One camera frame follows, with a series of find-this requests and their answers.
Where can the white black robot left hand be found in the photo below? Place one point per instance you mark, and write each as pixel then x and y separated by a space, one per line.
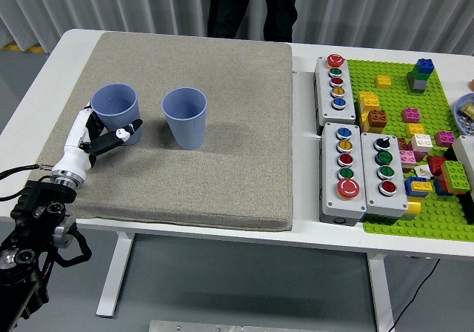
pixel 74 150

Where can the blue ribbed plastic cup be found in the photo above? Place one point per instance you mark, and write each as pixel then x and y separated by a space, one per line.
pixel 185 132
pixel 115 104

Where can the yellow black floor tape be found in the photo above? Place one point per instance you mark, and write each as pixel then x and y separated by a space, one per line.
pixel 22 47

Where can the white table leg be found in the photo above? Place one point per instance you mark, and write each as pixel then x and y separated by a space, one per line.
pixel 381 291
pixel 115 272

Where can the grey-brown fabric mat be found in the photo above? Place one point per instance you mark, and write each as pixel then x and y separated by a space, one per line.
pixel 207 169

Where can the person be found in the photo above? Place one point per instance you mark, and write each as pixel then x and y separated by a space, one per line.
pixel 229 6

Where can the grey box large red mushroom button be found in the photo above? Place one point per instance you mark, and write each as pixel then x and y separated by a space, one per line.
pixel 329 198

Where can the grey box small red mushroom button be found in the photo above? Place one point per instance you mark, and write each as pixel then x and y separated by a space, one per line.
pixel 340 113

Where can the narrow yellow toy brick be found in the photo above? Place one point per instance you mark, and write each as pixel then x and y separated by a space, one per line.
pixel 364 122

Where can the large yellow toy brick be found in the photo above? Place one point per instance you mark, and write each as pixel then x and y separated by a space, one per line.
pixel 368 100

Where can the brown toy brick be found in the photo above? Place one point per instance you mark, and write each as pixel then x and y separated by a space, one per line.
pixel 377 119

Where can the small yellow toy brick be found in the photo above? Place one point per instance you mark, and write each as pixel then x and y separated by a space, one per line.
pixel 422 186
pixel 383 82
pixel 415 129

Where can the small dark brown brick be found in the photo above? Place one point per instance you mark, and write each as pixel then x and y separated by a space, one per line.
pixel 402 143

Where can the lime green studded baseplate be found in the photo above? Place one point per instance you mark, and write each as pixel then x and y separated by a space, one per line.
pixel 396 69

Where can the light pink toy brick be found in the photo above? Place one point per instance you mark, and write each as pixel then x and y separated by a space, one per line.
pixel 407 158

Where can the magenta toy brick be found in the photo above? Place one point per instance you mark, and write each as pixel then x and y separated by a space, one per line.
pixel 420 156
pixel 444 138
pixel 412 115

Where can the smooth yellow toy brick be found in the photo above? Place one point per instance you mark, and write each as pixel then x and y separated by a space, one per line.
pixel 413 208

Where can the white toy brick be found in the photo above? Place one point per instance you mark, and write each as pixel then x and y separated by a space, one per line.
pixel 421 143

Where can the grey toy brick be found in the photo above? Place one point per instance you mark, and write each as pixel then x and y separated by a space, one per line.
pixel 417 86

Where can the dark green toy brick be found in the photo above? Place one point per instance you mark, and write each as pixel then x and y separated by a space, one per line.
pixel 415 75

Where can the red toy brick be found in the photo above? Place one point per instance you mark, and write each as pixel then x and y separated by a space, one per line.
pixel 436 164

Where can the dark blue toy brick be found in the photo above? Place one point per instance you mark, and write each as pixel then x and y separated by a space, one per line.
pixel 440 189

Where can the white pleated curtain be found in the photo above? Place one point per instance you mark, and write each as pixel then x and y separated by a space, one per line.
pixel 426 13

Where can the lime green toy brick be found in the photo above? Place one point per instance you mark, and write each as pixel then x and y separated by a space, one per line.
pixel 456 174

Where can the blue bowl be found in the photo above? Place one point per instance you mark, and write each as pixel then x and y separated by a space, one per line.
pixel 459 122

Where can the orange toy brick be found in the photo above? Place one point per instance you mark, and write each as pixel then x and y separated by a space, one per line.
pixel 461 190

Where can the white box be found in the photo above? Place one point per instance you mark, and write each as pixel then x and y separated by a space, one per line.
pixel 466 152

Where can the silver metal fitting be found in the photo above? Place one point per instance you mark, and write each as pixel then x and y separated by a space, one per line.
pixel 467 122

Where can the brass fitting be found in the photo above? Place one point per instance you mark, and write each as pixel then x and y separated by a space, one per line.
pixel 468 108

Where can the grey box black selector switch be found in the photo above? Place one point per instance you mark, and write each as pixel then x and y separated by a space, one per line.
pixel 398 198

